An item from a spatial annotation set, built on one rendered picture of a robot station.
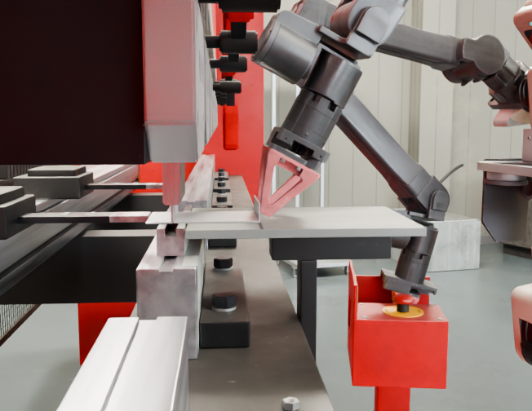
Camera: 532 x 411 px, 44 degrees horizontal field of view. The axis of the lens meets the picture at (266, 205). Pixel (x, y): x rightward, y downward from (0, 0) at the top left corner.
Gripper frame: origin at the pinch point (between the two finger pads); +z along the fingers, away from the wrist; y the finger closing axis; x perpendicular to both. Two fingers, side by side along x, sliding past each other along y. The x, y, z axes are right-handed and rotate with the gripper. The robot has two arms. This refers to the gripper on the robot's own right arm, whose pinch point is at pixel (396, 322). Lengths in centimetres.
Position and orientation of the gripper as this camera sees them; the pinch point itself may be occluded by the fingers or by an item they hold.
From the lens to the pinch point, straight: 130.6
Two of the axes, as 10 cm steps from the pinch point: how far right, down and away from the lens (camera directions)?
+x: -0.7, 1.1, -9.9
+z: -2.5, 9.6, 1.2
